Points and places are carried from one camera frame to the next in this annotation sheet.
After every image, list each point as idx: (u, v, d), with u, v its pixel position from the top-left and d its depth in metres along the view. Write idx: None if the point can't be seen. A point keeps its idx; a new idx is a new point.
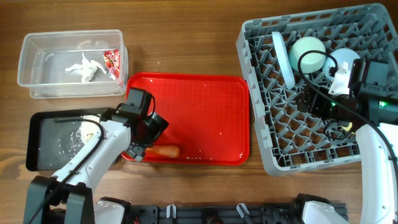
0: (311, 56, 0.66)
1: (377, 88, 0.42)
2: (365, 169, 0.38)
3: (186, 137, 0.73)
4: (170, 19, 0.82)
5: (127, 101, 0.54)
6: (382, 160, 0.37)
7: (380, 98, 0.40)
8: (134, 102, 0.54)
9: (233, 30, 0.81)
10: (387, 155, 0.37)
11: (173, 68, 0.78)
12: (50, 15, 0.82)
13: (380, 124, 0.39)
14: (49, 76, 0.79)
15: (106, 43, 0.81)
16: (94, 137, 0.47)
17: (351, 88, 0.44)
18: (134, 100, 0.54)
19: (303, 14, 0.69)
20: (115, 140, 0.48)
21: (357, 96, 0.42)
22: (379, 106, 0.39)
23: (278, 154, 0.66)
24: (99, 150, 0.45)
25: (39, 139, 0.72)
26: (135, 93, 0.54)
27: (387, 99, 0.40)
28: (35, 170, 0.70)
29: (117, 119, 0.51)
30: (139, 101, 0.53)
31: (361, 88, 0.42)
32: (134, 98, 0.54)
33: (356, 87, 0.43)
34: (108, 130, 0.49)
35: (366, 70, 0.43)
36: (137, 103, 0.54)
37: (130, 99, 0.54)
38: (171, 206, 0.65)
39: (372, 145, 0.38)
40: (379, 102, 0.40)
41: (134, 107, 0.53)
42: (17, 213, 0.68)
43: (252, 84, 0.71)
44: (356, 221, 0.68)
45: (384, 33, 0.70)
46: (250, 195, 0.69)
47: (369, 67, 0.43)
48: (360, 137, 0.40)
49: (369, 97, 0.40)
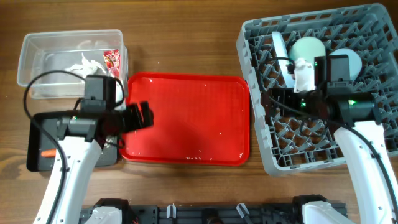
0: (311, 56, 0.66)
1: (343, 83, 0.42)
2: (352, 171, 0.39)
3: (186, 137, 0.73)
4: (170, 19, 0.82)
5: (87, 93, 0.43)
6: (365, 158, 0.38)
7: (349, 97, 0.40)
8: (94, 95, 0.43)
9: (234, 30, 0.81)
10: (369, 154, 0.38)
11: (173, 68, 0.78)
12: (50, 14, 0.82)
13: (355, 123, 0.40)
14: (50, 76, 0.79)
15: (106, 43, 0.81)
16: (55, 170, 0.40)
17: (317, 86, 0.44)
18: (93, 90, 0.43)
19: (304, 14, 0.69)
20: (81, 167, 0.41)
21: (326, 97, 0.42)
22: (348, 105, 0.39)
23: (278, 154, 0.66)
24: (67, 186, 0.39)
25: (39, 139, 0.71)
26: (92, 80, 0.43)
27: (356, 97, 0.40)
28: (36, 170, 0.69)
29: (78, 125, 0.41)
30: (101, 93, 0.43)
31: (326, 86, 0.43)
32: (93, 89, 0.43)
33: (322, 86, 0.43)
34: (69, 154, 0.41)
35: (329, 68, 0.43)
36: (98, 94, 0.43)
37: (87, 91, 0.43)
38: (171, 206, 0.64)
39: (352, 146, 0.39)
40: (347, 101, 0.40)
41: (96, 96, 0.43)
42: (17, 213, 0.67)
43: (252, 84, 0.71)
44: (356, 221, 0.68)
45: (384, 33, 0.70)
46: (250, 196, 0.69)
47: (330, 62, 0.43)
48: (339, 139, 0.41)
49: (337, 98, 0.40)
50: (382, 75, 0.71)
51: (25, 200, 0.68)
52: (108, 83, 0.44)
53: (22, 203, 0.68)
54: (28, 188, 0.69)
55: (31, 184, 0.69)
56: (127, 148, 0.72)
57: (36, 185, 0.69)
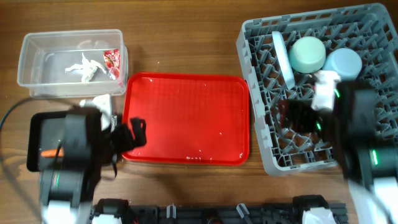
0: (311, 56, 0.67)
1: (364, 121, 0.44)
2: (360, 213, 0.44)
3: (185, 137, 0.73)
4: (170, 18, 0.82)
5: (68, 137, 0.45)
6: (375, 213, 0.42)
7: (370, 149, 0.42)
8: (77, 137, 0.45)
9: (234, 30, 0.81)
10: (380, 208, 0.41)
11: (173, 68, 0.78)
12: (50, 14, 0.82)
13: (375, 186, 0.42)
14: (49, 76, 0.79)
15: (106, 43, 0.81)
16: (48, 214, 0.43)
17: (338, 118, 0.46)
18: (76, 133, 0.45)
19: (304, 14, 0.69)
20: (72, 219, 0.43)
21: (347, 141, 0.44)
22: (371, 162, 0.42)
23: (278, 154, 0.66)
24: None
25: (39, 138, 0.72)
26: (74, 122, 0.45)
27: (377, 147, 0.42)
28: (36, 170, 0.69)
29: (62, 187, 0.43)
30: (84, 130, 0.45)
31: (348, 123, 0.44)
32: (71, 132, 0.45)
33: (345, 121, 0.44)
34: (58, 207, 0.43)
35: (353, 106, 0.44)
36: (82, 139, 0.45)
37: (69, 135, 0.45)
38: (171, 206, 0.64)
39: (366, 204, 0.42)
40: (370, 154, 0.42)
41: (79, 142, 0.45)
42: (17, 213, 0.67)
43: (252, 84, 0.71)
44: (355, 221, 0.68)
45: (384, 33, 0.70)
46: (250, 196, 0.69)
47: (355, 94, 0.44)
48: (357, 202, 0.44)
49: (359, 150, 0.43)
50: (382, 75, 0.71)
51: (25, 200, 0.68)
52: (89, 119, 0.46)
53: (22, 203, 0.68)
54: (28, 188, 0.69)
55: (31, 184, 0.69)
56: None
57: (36, 185, 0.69)
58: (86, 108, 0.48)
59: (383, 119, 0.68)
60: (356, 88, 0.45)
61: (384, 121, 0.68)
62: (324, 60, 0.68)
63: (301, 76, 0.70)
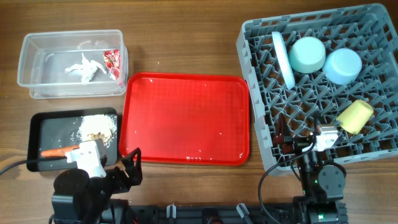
0: (311, 56, 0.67)
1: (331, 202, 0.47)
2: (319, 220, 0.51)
3: (185, 137, 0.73)
4: (170, 18, 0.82)
5: (66, 186, 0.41)
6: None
7: (319, 211, 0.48)
8: (76, 184, 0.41)
9: (234, 30, 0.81)
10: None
11: (173, 68, 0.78)
12: (50, 14, 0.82)
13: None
14: (50, 75, 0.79)
15: (106, 43, 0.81)
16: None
17: (321, 182, 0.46)
18: (73, 183, 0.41)
19: (304, 14, 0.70)
20: None
21: (318, 196, 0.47)
22: (318, 218, 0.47)
23: (278, 154, 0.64)
24: None
25: (39, 139, 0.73)
26: (63, 202, 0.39)
27: (324, 213, 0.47)
28: (36, 170, 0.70)
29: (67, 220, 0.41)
30: (75, 213, 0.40)
31: (324, 192, 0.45)
32: (70, 183, 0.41)
33: (322, 189, 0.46)
34: (64, 219, 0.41)
35: (336, 190, 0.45)
36: (71, 215, 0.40)
37: (68, 184, 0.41)
38: (171, 206, 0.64)
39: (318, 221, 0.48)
40: (318, 214, 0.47)
41: (69, 217, 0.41)
42: (17, 213, 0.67)
43: (252, 84, 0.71)
44: (356, 221, 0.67)
45: (384, 33, 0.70)
46: (250, 196, 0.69)
47: (325, 171, 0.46)
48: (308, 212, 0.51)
49: (310, 215, 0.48)
50: (381, 76, 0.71)
51: (24, 199, 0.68)
52: (78, 195, 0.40)
53: (22, 203, 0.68)
54: (27, 188, 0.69)
55: (31, 184, 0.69)
56: (127, 148, 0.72)
57: (35, 185, 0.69)
58: (73, 172, 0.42)
59: (383, 119, 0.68)
60: (333, 190, 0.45)
61: (384, 121, 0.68)
62: (324, 60, 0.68)
63: (301, 76, 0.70)
